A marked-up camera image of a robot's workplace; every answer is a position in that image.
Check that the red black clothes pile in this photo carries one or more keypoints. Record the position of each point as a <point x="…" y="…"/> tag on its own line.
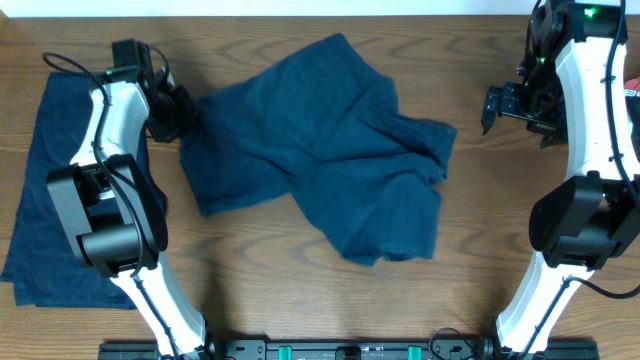
<point x="632" y="98"/>

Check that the dark navy garment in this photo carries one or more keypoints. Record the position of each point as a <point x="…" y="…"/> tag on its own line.
<point x="40" y="263"/>

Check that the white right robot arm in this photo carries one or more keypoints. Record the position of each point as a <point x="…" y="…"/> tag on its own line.
<point x="570" y="91"/>

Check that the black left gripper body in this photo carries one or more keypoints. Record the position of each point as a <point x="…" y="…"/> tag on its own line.
<point x="176" y="111"/>

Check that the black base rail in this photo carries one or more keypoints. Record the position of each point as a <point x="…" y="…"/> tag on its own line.
<point x="453" y="349"/>

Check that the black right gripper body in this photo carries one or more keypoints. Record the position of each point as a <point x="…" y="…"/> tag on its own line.
<point x="541" y="103"/>

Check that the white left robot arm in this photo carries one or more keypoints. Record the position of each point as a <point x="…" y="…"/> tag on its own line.
<point x="108" y="207"/>

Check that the dark blue shorts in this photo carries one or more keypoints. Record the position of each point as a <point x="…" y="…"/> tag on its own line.
<point x="324" y="127"/>

